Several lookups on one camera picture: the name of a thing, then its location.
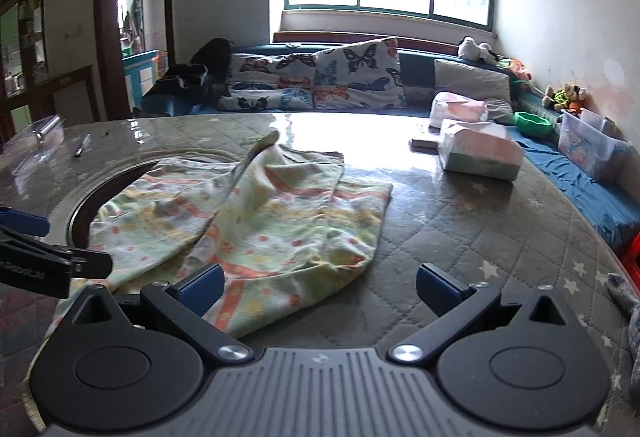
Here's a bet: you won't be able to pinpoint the wooden framed board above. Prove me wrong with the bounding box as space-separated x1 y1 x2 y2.
0 64 99 139

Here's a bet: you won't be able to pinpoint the red plastic crate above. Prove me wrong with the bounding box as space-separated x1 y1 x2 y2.
619 232 640 279

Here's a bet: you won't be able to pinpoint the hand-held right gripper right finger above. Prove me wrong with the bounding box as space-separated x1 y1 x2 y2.
389 262 589 364

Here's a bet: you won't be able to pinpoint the grey white pillow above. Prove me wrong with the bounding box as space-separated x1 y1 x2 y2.
433 58 515 124

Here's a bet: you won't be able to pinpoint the blue jeans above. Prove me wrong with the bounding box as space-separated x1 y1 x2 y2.
131 94 178 119

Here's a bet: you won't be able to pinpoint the dark wooden door frame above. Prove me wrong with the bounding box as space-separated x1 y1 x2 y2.
94 0 176 121

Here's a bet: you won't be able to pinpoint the clear plastic container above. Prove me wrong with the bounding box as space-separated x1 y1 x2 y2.
0 114 66 158

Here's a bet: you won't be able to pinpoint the green plastic bowl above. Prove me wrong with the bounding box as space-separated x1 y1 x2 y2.
514 111 554 136

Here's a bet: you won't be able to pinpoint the black backpack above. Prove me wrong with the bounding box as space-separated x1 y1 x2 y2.
192 37 234 109

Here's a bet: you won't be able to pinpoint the brown green plush toy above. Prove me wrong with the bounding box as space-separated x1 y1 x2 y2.
542 84 588 116

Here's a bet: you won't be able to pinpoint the large butterfly print pillow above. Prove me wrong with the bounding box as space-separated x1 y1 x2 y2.
311 37 407 111

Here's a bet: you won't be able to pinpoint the small flat box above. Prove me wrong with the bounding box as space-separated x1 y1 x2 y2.
409 134 442 151

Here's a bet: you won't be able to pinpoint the large pink tissue pack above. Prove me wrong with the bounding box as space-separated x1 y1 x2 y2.
437 118 525 181

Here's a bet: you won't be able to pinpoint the flat butterfly print pillow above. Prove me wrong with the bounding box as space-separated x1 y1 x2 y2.
216 84 317 113

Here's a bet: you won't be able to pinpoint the long butterfly print pillow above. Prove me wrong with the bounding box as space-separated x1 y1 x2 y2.
227 51 318 91

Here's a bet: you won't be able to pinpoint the blue cushioned bench sofa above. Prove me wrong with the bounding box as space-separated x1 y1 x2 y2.
131 42 640 249

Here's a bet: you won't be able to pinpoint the blue cabinet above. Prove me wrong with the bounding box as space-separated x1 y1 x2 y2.
122 50 160 109

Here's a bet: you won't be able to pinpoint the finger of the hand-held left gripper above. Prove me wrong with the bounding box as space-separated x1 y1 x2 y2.
0 227 114 299
0 206 51 239

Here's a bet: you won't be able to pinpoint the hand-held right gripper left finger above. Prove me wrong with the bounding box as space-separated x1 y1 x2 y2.
60 263 254 364

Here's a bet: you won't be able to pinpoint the hanging clothes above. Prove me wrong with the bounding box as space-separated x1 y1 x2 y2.
124 0 144 44

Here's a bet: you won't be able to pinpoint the wooden shelf cabinet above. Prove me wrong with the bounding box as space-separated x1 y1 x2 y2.
0 0 49 128

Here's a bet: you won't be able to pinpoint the white black plush toy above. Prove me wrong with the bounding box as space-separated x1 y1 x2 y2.
457 36 498 66

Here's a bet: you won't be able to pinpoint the grey cloth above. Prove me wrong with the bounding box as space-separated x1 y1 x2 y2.
606 272 640 418

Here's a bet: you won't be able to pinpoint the small pink tissue pack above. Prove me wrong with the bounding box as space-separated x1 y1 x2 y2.
431 92 490 128

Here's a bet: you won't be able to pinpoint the clear plastic storage box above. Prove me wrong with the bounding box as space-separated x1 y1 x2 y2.
556 110 632 181

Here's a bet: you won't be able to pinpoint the black white bag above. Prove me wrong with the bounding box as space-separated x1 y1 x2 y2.
142 62 212 114

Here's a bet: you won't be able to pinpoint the pink plush toy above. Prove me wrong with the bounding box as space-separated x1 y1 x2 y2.
497 58 534 83

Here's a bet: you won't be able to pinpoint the green floral patterned garment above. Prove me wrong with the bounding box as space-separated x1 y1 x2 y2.
52 128 394 339

